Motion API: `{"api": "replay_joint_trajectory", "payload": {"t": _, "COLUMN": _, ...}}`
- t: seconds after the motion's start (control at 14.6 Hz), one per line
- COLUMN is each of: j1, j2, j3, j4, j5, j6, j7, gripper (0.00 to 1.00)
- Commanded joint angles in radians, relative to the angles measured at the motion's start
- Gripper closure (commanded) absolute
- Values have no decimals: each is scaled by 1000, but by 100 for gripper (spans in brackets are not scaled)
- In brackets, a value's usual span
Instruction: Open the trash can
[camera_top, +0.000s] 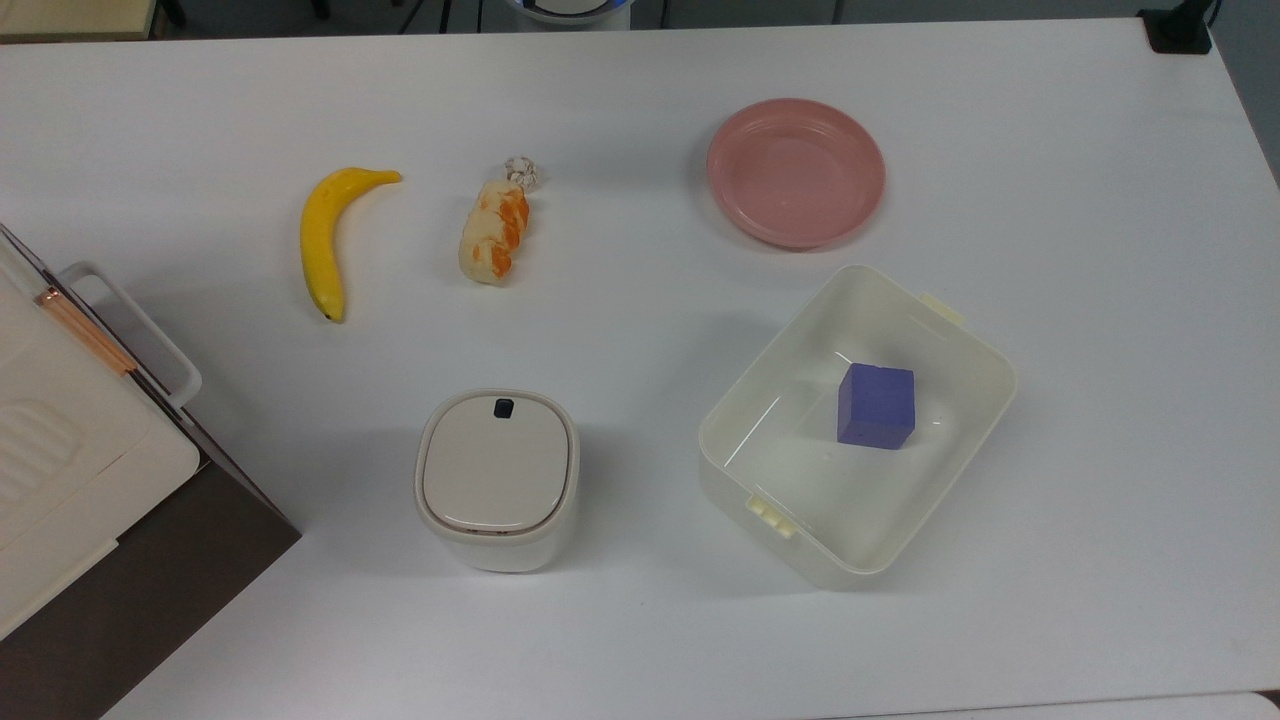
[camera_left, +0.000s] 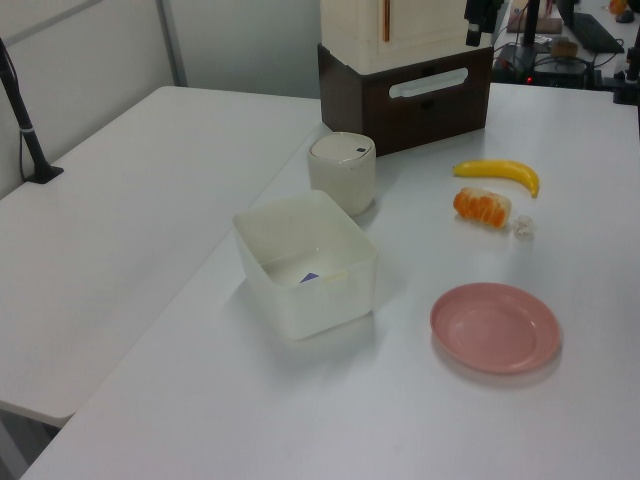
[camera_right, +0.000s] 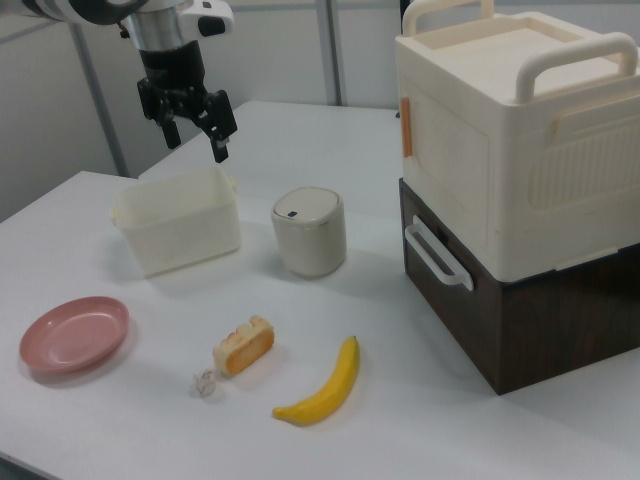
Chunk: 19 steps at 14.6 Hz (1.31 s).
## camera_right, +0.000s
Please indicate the dark wooden drawer box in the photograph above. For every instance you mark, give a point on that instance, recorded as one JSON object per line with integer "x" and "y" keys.
{"x": 540, "y": 325}

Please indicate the pink plastic plate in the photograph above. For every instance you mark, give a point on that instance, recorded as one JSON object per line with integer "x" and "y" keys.
{"x": 75, "y": 334}

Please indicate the toy bread slice with orange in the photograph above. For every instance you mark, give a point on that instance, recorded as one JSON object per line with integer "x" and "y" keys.
{"x": 247, "y": 347}

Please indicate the small cream lidded trash can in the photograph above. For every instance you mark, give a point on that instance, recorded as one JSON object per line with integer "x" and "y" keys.
{"x": 310, "y": 235}

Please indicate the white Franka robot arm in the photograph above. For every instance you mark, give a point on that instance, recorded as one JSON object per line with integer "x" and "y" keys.
{"x": 155, "y": 22}

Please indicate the small crumpled white paper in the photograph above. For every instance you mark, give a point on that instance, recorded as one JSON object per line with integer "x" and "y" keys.
{"x": 204, "y": 384}

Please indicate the white open plastic bin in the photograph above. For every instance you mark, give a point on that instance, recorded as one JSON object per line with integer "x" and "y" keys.
{"x": 185, "y": 235}

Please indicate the yellow toy banana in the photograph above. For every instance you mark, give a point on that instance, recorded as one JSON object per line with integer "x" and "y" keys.
{"x": 330, "y": 387}

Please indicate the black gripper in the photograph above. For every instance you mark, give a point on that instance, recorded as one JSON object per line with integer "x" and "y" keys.
{"x": 170, "y": 67}

